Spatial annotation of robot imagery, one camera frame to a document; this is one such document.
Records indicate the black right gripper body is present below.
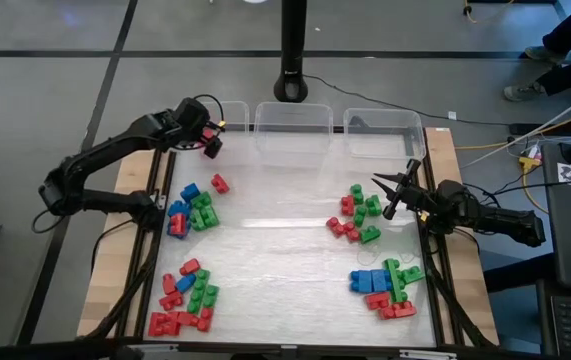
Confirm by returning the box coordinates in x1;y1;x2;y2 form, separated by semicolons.
383;159;434;220

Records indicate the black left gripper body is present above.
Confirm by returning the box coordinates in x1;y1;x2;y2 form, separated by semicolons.
177;98;212;146

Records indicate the long green toy block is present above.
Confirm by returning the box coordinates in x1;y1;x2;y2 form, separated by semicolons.
186;268;211;315
382;257;409;304

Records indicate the large red toy block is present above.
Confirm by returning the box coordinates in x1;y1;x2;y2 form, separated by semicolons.
147;311;182;338

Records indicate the clear plastic bin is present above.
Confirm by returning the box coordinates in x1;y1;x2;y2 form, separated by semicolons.
342;107;427;162
199;100;251;161
253;101;335;161

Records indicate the yellow power plug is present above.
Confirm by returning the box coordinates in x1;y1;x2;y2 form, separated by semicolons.
518;155;542;174

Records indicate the person's shoe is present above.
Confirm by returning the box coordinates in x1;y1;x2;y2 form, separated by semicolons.
523;44;566;64
503;82;546;103

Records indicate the black camera cable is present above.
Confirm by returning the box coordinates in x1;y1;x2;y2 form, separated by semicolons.
193;93;226;126

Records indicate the black aluminium frame rail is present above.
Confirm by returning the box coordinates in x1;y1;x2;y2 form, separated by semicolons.
417;127;471;349
114;147;179;341

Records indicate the black floor cable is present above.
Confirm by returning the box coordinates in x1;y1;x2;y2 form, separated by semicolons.
303;73;514;128

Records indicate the black camera pole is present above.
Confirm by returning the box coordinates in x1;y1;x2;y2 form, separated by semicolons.
273;0;310;104

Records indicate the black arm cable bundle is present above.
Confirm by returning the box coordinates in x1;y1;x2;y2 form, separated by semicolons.
422;234;499;349
82;239;159;341

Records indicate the silver frame bracket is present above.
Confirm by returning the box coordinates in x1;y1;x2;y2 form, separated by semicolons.
398;349;459;360
127;342;181;352

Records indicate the black frame bar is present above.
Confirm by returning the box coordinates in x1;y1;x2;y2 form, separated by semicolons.
0;337;571;360

